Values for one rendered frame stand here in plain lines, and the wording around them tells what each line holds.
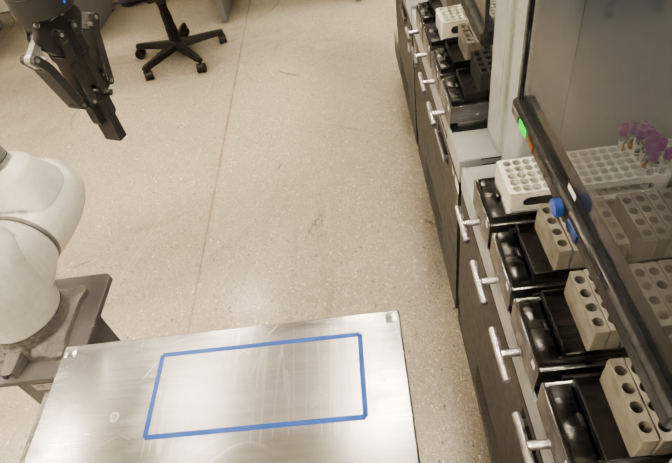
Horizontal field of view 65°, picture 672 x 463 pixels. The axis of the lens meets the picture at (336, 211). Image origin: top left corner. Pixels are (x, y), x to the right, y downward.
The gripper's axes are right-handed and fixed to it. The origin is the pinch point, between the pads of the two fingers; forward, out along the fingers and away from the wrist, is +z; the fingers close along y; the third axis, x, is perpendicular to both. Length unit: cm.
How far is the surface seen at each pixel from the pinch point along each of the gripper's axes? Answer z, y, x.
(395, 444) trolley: 36, 20, 47
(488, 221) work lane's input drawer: 38, -26, 53
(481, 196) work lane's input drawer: 38, -33, 50
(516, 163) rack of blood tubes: 33, -39, 56
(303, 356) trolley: 36.4, 11.0, 29.1
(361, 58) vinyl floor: 119, -217, -46
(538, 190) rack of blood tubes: 32, -31, 61
